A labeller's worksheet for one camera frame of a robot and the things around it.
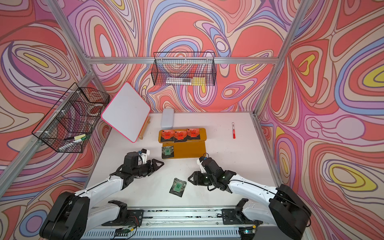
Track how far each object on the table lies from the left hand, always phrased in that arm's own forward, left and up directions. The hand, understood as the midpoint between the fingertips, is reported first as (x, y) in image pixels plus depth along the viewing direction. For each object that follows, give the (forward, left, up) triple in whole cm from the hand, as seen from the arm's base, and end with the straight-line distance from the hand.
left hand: (162, 165), depth 85 cm
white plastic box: (+42, +2, -5) cm, 42 cm away
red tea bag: (+16, -2, +8) cm, 18 cm away
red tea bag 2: (+15, -10, +8) cm, 20 cm away
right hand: (-9, -18, -2) cm, 20 cm away
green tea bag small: (-10, -10, -6) cm, 15 cm away
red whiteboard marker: (+29, -48, -5) cm, 56 cm away
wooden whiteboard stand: (+36, +16, -1) cm, 39 cm away
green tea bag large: (+12, -1, -5) cm, 13 cm away
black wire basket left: (+9, +45, +24) cm, 51 cm away
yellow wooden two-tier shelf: (+15, -17, -5) cm, 23 cm away
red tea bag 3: (+17, -18, +8) cm, 26 cm away
